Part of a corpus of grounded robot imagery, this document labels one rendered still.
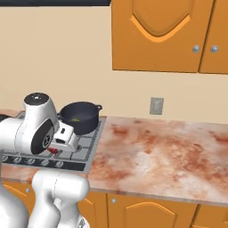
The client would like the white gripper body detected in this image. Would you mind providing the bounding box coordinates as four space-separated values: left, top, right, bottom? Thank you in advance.
53 133 80 152

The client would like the dark blue cooking pot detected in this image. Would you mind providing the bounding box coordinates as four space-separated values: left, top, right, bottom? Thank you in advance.
57 101 103 136

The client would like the grey hob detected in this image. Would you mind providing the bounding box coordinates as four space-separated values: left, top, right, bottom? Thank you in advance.
0 110 108 175

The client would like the orange base cupboard door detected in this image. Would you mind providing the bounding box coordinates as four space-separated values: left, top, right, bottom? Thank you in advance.
106 192 199 228
77 191 109 228
191 203 228 228
0 179 37 221

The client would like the dark range hood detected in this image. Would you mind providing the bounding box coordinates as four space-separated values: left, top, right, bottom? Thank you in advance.
0 0 111 8

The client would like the grey wall outlet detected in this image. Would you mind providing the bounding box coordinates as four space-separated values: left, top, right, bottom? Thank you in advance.
149 96 165 116

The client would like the orange arched wall cupboard door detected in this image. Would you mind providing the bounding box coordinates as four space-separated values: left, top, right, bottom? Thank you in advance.
110 0 216 74

